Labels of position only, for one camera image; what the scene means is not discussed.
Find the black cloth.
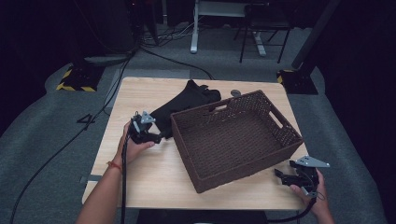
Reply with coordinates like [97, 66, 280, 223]
[148, 78, 222, 140]

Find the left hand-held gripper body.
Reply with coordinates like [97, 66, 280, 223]
[128, 110, 157, 146]

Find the person's right hand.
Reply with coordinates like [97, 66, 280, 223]
[289, 169, 329, 218]

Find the white desk frame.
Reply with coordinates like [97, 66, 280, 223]
[190, 0, 269, 58]

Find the brown woven basket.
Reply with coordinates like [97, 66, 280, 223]
[169, 89, 304, 194]

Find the right hand-held gripper cable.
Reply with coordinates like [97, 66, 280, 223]
[266, 197, 318, 224]

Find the black metal chair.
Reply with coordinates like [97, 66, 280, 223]
[233, 2, 294, 65]

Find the left hand-held gripper cable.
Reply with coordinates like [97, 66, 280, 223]
[120, 135, 131, 224]

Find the red string bracelet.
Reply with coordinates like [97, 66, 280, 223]
[106, 160, 123, 173]

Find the hand-held gripper cable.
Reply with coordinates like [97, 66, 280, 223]
[120, 135, 131, 224]
[266, 197, 318, 224]

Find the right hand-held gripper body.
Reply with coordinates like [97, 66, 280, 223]
[289, 154, 331, 199]

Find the dark slanted stand pole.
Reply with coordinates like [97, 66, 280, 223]
[290, 0, 342, 71]

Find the long black floor cable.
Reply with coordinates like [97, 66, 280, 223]
[8, 49, 138, 224]

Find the striped black stand base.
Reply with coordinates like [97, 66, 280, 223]
[276, 68, 319, 95]
[55, 63, 106, 93]

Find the person's left hand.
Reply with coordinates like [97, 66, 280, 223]
[112, 120, 156, 167]

